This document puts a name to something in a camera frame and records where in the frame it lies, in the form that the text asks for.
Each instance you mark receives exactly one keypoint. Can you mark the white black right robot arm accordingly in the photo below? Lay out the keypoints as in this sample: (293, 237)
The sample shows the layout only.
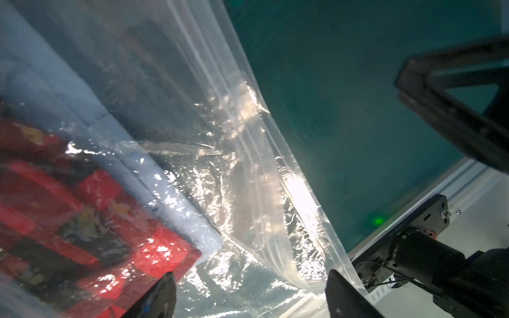
(462, 93)

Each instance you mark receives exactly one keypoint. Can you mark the clear plastic vacuum bag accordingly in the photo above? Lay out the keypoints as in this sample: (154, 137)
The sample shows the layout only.
(174, 75)

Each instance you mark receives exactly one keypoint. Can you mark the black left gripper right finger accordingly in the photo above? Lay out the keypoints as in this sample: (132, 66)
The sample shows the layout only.
(344, 301)

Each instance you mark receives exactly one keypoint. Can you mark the red black plaid shirt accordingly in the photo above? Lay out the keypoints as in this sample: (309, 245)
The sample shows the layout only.
(74, 243)

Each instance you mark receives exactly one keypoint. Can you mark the light blue shirt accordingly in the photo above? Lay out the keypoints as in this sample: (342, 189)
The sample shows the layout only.
(47, 92)

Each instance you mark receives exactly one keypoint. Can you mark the aluminium table frame rail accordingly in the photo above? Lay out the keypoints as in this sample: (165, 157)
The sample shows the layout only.
(458, 185)

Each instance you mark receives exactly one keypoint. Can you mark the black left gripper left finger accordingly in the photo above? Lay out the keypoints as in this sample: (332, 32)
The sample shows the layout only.
(158, 302)

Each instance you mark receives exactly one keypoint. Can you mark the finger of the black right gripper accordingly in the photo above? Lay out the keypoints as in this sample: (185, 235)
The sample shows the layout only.
(423, 83)

